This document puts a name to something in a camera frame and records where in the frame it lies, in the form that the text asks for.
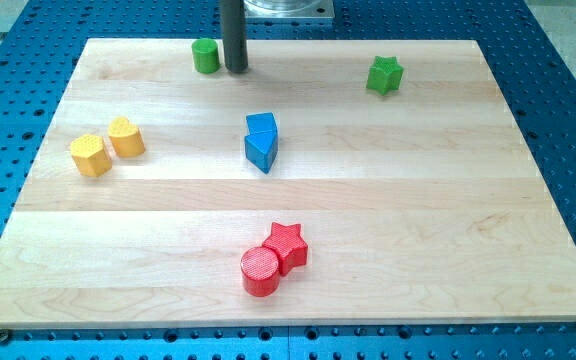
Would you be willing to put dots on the green cylinder block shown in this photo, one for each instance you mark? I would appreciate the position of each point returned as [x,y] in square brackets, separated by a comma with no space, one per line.
[205,55]

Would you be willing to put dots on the wooden board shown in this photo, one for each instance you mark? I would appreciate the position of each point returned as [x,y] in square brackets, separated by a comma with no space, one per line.
[423,205]

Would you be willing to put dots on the blue triangle block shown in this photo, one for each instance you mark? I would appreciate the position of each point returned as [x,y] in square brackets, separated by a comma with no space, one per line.
[261,149]

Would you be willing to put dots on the blue cube block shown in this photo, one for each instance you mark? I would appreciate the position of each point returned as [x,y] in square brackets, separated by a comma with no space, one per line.
[261,123]

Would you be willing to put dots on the red star block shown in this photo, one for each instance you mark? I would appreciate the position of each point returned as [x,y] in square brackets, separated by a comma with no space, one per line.
[288,245]

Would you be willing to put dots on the red cylinder block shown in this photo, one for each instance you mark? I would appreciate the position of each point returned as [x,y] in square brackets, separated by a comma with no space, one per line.
[260,271]

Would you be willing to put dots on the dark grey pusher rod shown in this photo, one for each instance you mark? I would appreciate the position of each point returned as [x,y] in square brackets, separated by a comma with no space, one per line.
[233,30]

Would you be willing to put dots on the green star block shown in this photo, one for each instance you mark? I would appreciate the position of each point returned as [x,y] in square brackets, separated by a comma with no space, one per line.
[385,75]

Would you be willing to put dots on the yellow heart block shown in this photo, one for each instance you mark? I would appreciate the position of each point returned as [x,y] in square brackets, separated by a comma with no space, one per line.
[125,138]

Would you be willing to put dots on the yellow hexagon block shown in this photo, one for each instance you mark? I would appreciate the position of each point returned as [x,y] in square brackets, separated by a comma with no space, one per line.
[90,155]

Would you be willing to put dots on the blue perforated table plate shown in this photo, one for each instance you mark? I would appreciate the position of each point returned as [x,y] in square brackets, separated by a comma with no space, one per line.
[532,53]

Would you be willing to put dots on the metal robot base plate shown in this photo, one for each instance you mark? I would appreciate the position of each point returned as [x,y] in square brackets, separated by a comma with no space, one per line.
[290,9]

